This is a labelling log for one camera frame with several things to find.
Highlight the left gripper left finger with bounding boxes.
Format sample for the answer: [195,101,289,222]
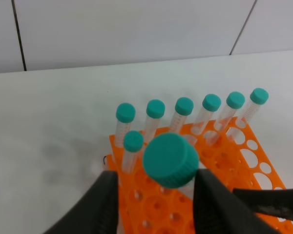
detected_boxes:
[46,171,119,234]

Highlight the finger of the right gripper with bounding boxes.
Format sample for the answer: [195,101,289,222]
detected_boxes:
[232,188,293,221]

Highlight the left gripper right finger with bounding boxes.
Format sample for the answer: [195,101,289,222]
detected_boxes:
[193,169,279,234]

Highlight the teal capped tube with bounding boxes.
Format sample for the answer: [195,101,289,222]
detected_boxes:
[142,133,199,200]

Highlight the orange test tube rack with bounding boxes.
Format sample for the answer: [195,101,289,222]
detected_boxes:
[105,121,293,234]

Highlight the second row left tube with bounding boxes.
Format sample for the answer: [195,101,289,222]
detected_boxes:
[121,131,144,174]

